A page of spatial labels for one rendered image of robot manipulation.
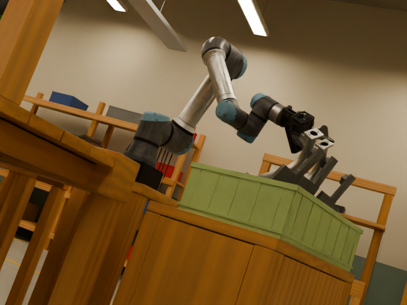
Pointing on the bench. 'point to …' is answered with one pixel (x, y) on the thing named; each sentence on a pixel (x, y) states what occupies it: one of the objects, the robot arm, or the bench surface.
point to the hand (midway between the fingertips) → (323, 147)
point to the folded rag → (91, 140)
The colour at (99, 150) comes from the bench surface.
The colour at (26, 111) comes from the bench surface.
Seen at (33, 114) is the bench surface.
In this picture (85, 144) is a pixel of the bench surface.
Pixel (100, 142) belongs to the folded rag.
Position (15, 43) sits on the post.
